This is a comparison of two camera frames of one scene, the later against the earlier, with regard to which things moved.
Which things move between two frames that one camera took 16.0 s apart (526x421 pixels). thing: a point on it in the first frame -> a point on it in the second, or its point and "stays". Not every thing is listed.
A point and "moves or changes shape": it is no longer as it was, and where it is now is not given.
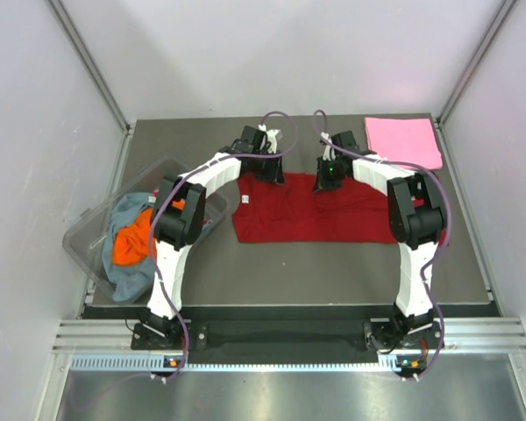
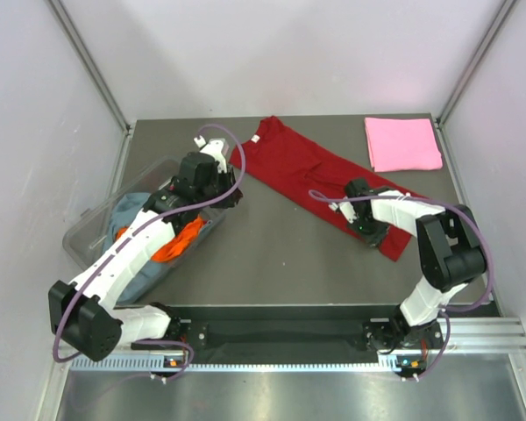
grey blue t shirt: x=131 y=282 stays
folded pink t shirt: x=411 y=140 stays
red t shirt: x=290 y=212 moves or changes shape
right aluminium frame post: x=466 y=76 stays
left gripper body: x=266 y=167 -> x=221 y=183
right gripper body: x=330 y=175 -> x=371 y=231
